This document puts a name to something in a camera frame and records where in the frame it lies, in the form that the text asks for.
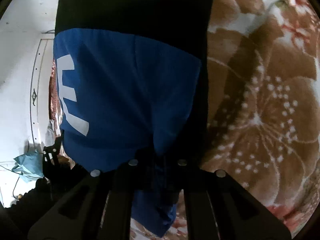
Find blue and black sweatshirt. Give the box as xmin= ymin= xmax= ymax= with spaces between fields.
xmin=54 ymin=0 xmax=213 ymax=237

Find brown floral blanket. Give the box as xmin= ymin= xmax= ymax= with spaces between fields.
xmin=47 ymin=0 xmax=320 ymax=240

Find teal cloth on floor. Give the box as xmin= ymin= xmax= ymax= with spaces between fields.
xmin=11 ymin=151 xmax=44 ymax=183

